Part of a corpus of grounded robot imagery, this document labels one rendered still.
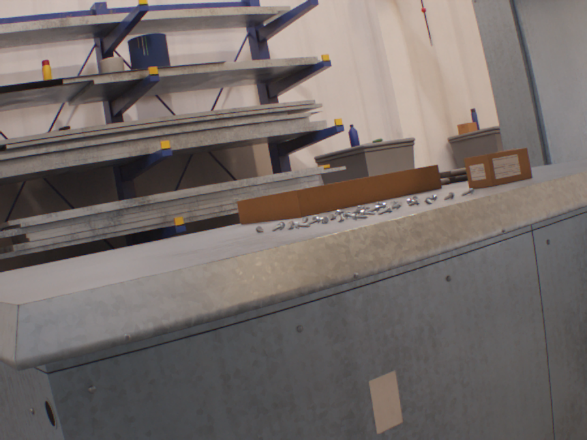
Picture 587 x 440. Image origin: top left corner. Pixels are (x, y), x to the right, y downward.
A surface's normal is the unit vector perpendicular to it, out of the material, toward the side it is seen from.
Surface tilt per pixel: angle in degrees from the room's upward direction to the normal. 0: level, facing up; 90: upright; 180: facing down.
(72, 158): 90
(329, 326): 90
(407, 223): 67
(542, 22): 90
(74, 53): 90
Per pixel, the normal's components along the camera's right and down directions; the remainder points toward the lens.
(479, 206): 0.45, -0.46
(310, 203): 0.48, -0.07
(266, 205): -0.86, 0.17
